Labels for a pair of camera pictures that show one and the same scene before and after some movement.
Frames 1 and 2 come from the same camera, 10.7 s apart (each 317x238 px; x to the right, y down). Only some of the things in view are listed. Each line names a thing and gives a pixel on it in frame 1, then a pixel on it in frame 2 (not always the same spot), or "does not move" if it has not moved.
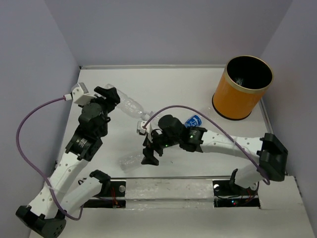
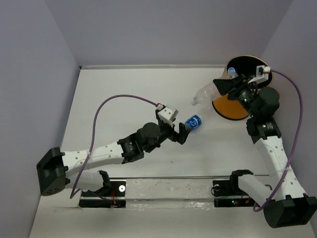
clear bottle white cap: [131, 106] → [205, 96]
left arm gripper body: [107, 106] → [165, 131]
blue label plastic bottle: [193, 121] does not move
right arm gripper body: [167, 141] → [243, 92]
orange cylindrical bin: [243, 81] does not move
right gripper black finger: [149, 158] → [225, 86]
